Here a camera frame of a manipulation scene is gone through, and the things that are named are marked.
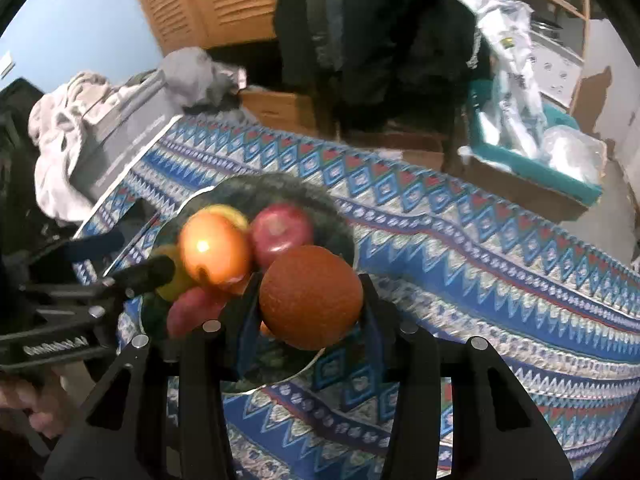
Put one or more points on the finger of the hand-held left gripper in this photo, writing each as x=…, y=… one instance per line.
x=97, y=248
x=145, y=275

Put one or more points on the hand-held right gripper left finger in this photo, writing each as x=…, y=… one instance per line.
x=248, y=340

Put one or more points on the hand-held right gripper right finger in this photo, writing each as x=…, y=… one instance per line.
x=372, y=330

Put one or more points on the yellow mango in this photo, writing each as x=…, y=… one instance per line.
x=175, y=285
x=235, y=214

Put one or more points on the red apple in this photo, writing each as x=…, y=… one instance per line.
x=192, y=310
x=280, y=227

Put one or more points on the green glass bowl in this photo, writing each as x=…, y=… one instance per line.
x=325, y=225

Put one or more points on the person's left hand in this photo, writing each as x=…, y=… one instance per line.
x=40, y=405

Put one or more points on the blue patterned tablecloth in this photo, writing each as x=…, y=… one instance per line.
x=450, y=260

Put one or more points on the dark bag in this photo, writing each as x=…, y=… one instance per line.
x=20, y=160

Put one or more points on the grey box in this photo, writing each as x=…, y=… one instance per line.
x=130, y=130

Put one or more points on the pale towel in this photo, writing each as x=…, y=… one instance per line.
x=55, y=130

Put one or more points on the large cardboard box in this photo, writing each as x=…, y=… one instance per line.
x=520, y=195

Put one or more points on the teal plastic bin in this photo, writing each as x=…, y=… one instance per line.
x=500, y=160

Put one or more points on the wooden drawer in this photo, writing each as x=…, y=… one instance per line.
x=280, y=107

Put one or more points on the clear plastic bag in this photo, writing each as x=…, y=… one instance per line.
x=575, y=152

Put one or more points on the wooden louvered wardrobe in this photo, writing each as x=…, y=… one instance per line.
x=210, y=0

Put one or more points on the white rice bag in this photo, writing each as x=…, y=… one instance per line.
x=510, y=70

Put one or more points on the black coat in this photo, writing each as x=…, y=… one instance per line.
x=400, y=35

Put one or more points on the dark grey jacket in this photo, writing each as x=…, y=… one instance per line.
x=327, y=25

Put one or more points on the white patterned box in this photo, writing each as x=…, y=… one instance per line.
x=555, y=70

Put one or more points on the wooden shelf rack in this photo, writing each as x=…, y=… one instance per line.
x=582, y=5

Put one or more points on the white wall switch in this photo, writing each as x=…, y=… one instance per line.
x=6, y=65

